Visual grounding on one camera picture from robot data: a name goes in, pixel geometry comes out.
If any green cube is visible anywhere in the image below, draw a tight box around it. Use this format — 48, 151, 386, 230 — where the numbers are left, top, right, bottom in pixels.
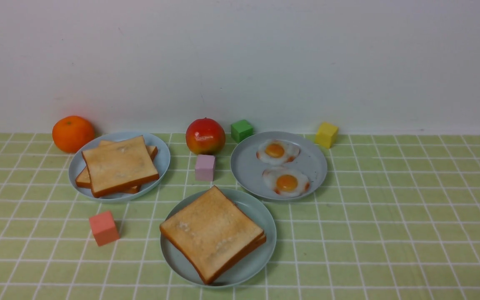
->
230, 119, 255, 144

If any back fried egg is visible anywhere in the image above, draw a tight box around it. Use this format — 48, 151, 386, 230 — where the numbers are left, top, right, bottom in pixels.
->
256, 139, 301, 166

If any fried egg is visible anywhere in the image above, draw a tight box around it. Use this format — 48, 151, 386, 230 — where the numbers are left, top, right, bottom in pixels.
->
262, 166, 310, 198
256, 139, 301, 166

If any red yellow apple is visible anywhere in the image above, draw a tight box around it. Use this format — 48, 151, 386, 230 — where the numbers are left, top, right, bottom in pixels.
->
185, 118, 225, 155

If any pink cube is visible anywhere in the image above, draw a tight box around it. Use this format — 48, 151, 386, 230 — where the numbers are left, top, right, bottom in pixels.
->
195, 155, 216, 182

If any grey egg plate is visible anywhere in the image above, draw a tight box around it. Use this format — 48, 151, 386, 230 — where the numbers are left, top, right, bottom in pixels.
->
230, 131, 328, 203

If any front fried egg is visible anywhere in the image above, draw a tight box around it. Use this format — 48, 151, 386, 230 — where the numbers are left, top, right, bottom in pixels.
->
262, 166, 310, 198

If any yellow cube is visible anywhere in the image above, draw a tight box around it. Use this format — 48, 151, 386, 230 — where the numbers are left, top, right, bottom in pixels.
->
315, 122, 339, 149

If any teal front plate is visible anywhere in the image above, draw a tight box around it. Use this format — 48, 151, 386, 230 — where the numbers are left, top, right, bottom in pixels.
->
160, 189, 277, 288

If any salmon red cube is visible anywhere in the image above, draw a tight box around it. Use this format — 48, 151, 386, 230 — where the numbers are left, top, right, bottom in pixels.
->
88, 210, 120, 247

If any light blue bread plate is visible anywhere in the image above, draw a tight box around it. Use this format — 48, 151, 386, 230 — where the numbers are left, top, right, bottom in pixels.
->
68, 132, 171, 203

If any orange tangerine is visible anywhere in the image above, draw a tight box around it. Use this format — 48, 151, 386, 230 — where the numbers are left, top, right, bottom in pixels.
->
52, 115, 96, 153

